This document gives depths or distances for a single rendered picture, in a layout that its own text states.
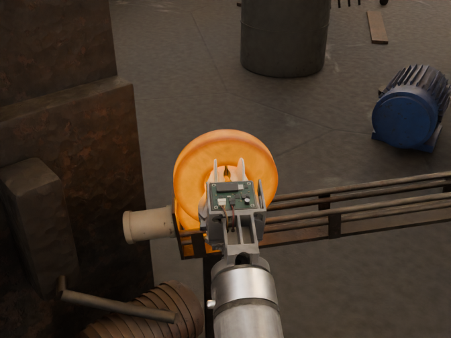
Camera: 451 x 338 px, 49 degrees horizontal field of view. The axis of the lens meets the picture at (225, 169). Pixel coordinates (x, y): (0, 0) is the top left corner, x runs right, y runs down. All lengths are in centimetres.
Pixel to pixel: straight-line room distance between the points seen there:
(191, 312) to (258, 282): 42
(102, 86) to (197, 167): 32
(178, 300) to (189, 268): 83
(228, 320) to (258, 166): 26
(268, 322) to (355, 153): 200
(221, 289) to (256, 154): 23
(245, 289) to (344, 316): 114
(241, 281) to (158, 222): 35
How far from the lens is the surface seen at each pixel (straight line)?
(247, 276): 57
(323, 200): 96
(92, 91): 95
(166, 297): 98
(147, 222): 89
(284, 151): 246
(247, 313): 55
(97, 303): 91
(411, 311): 176
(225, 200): 61
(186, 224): 90
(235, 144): 71
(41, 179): 84
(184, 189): 74
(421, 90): 248
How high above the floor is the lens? 124
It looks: 32 degrees down
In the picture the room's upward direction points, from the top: straight up
